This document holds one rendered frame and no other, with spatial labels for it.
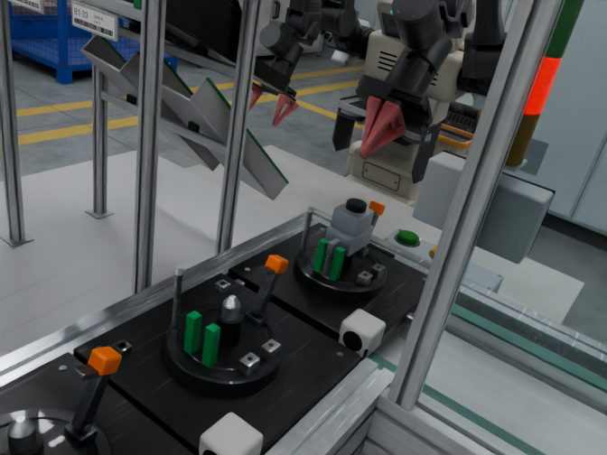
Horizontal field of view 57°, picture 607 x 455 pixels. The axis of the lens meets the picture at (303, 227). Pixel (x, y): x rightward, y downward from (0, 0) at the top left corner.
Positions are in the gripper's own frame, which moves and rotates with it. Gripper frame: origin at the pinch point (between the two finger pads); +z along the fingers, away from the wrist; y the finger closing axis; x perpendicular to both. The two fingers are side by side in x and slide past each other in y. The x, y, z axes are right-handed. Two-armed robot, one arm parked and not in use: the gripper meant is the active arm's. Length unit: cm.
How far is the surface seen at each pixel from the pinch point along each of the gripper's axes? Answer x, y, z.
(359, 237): 7.1, 2.9, 9.7
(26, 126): 173, -303, 10
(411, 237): 29.0, 2.9, 1.1
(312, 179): 58, -37, -9
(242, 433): -14.1, 11.3, 36.0
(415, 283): 19.2, 10.0, 9.8
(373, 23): 586, -382, -404
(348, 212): 4.2, 0.7, 7.7
